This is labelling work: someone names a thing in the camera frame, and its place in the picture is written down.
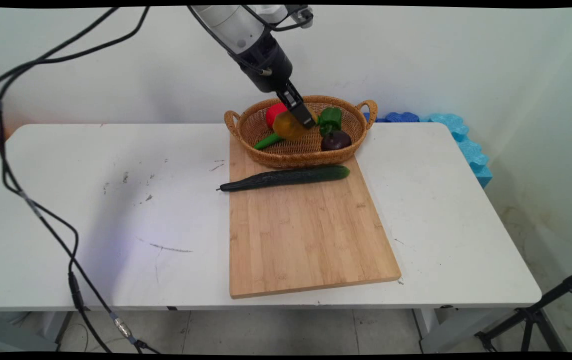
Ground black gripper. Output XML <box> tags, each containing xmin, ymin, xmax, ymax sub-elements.
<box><xmin>230</xmin><ymin>31</ymin><xmax>317</xmax><ymax>130</ymax></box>

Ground yellow brown toy potato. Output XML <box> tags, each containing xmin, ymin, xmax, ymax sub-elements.
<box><xmin>272</xmin><ymin>110</ymin><xmax>312</xmax><ymax>141</ymax></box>

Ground red toy tomato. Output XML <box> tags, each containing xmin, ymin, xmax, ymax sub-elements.
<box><xmin>265</xmin><ymin>102</ymin><xmax>289</xmax><ymax>129</ymax></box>

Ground green toy bell pepper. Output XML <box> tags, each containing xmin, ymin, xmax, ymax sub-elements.
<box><xmin>318</xmin><ymin>106</ymin><xmax>343</xmax><ymax>137</ymax></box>

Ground small light green cucumber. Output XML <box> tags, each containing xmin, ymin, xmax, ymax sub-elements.
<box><xmin>253</xmin><ymin>132</ymin><xmax>284</xmax><ymax>151</ymax></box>

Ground dark purple toy eggplant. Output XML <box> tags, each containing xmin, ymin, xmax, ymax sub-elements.
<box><xmin>321</xmin><ymin>131</ymin><xmax>352</xmax><ymax>152</ymax></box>

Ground long dark green cucumber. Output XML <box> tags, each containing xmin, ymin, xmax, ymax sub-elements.
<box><xmin>216</xmin><ymin>165</ymin><xmax>351</xmax><ymax>193</ymax></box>

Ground dark blue foam mat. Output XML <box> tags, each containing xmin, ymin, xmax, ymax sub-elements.
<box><xmin>363</xmin><ymin>112</ymin><xmax>421</xmax><ymax>124</ymax></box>

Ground wooden cutting board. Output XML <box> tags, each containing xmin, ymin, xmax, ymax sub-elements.
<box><xmin>229</xmin><ymin>131</ymin><xmax>402</xmax><ymax>300</ymax></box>

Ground light blue foam mat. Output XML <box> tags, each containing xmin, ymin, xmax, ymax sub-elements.
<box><xmin>419</xmin><ymin>113</ymin><xmax>493</xmax><ymax>189</ymax></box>

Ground white table leg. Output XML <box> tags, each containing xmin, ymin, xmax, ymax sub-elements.
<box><xmin>36</xmin><ymin>310</ymin><xmax>73</xmax><ymax>346</ymax></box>
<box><xmin>412</xmin><ymin>307</ymin><xmax>466</xmax><ymax>354</ymax></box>

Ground black tripod stand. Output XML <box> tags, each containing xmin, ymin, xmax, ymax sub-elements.
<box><xmin>474</xmin><ymin>266</ymin><xmax>572</xmax><ymax>354</ymax></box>

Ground wicker basket with handles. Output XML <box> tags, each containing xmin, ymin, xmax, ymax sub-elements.
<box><xmin>224</xmin><ymin>95</ymin><xmax>379</xmax><ymax>169</ymax></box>

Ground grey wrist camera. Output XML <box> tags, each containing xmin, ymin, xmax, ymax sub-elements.
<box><xmin>286</xmin><ymin>5</ymin><xmax>315</xmax><ymax>30</ymax></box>

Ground thick black cable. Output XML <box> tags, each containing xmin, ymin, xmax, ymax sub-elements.
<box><xmin>0</xmin><ymin>6</ymin><xmax>162</xmax><ymax>355</ymax></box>

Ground thin floor cable with plug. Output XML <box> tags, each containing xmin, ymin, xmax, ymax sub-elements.
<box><xmin>59</xmin><ymin>322</ymin><xmax>92</xmax><ymax>352</ymax></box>

